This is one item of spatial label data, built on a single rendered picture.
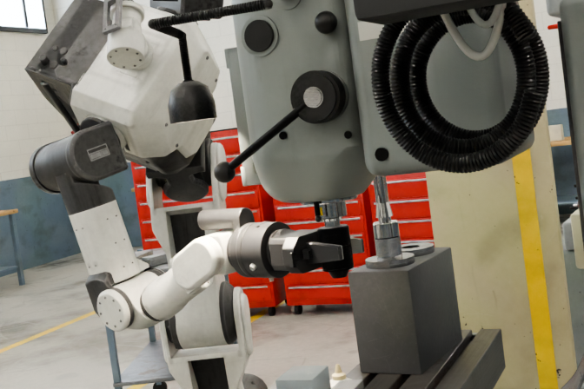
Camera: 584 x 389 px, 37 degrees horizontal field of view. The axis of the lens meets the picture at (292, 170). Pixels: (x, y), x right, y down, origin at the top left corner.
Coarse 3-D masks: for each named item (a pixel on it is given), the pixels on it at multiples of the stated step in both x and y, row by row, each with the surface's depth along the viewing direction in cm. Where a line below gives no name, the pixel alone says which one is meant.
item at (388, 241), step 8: (376, 232) 157; (384, 232) 156; (392, 232) 156; (376, 240) 157; (384, 240) 156; (392, 240) 156; (400, 240) 158; (376, 248) 158; (384, 248) 156; (392, 248) 156; (400, 248) 157; (376, 256) 158; (384, 256) 156; (392, 256) 156; (400, 256) 157
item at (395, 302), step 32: (416, 256) 163; (448, 256) 167; (352, 288) 156; (384, 288) 153; (416, 288) 153; (448, 288) 166; (384, 320) 154; (416, 320) 151; (448, 320) 164; (384, 352) 154; (416, 352) 151
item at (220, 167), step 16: (304, 80) 114; (320, 80) 113; (336, 80) 114; (304, 96) 114; (320, 96) 113; (336, 96) 113; (304, 112) 114; (320, 112) 114; (336, 112) 114; (272, 128) 117; (256, 144) 118; (240, 160) 119; (224, 176) 119
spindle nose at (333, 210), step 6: (324, 204) 126; (330, 204) 126; (336, 204) 126; (342, 204) 127; (324, 210) 126; (330, 210) 126; (336, 210) 126; (342, 210) 127; (324, 216) 126; (330, 216) 126; (336, 216) 126
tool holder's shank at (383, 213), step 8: (376, 176) 157; (384, 176) 157; (376, 184) 157; (384, 184) 157; (376, 192) 157; (384, 192) 157; (376, 200) 157; (384, 200) 157; (376, 208) 157; (384, 208) 157; (376, 216) 157; (384, 216) 156
